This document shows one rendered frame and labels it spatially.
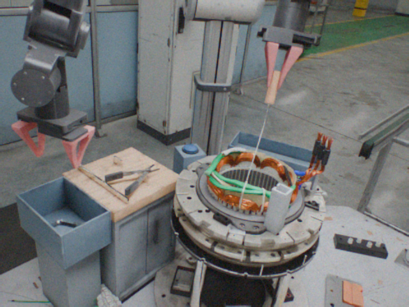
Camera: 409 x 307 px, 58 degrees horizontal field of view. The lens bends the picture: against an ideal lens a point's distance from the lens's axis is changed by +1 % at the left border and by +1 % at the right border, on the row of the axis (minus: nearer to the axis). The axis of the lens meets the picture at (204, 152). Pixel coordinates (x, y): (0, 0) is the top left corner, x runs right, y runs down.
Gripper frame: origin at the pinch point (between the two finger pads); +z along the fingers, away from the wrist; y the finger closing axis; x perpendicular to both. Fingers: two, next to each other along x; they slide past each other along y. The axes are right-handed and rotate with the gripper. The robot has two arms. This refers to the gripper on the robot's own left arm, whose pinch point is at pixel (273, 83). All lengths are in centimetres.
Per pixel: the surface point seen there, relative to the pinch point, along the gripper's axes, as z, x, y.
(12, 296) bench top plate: 60, 8, -47
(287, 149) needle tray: 15.1, 39.8, 12.1
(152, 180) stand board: 26.3, 11.5, -20.5
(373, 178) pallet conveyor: 33, 164, 88
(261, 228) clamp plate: 26.2, -3.6, 3.9
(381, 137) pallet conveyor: 6, 133, 73
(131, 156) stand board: 23.7, 20.1, -28.5
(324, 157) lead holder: 11.5, 3.2, 13.2
